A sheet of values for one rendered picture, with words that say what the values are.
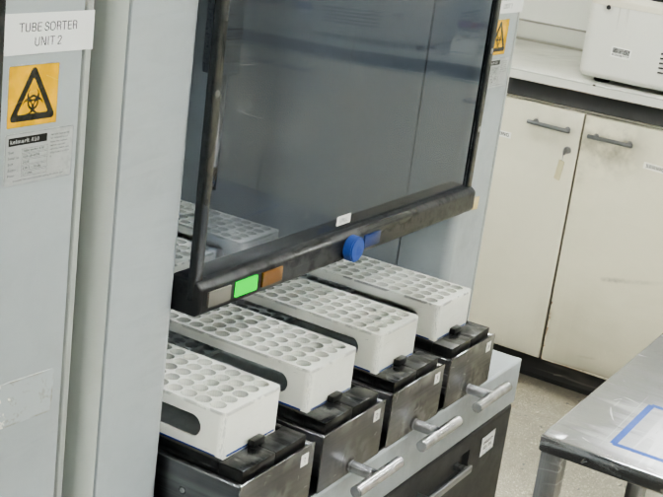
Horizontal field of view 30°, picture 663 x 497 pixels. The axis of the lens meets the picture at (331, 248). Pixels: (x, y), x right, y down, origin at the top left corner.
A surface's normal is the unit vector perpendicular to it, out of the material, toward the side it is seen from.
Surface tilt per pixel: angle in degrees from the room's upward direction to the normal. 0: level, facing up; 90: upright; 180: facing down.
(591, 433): 0
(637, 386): 0
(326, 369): 90
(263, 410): 90
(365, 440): 90
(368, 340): 90
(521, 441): 0
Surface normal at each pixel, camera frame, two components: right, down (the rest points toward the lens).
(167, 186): 0.84, 0.26
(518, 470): 0.12, -0.95
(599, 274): -0.52, 0.19
